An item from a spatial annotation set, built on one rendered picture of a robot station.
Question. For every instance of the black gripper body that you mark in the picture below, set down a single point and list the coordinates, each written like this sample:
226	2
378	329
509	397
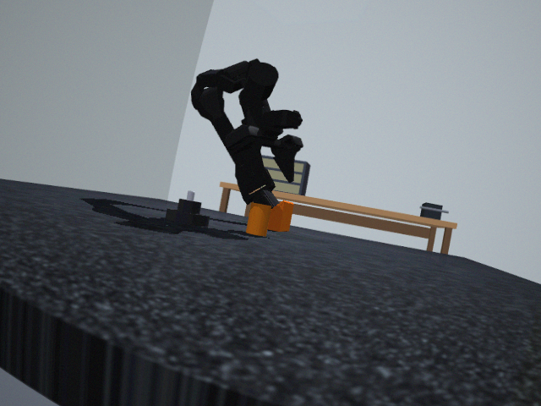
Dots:
250	129

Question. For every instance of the black round pedestal with silver shaft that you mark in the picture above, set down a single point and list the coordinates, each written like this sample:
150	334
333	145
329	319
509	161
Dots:
188	212

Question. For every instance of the orange knob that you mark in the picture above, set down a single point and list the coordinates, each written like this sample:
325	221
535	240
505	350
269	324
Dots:
258	221

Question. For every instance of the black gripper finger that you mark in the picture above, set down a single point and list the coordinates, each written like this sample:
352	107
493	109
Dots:
285	161
249	153

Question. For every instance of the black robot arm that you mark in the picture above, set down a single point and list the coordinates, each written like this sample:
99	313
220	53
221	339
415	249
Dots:
257	81

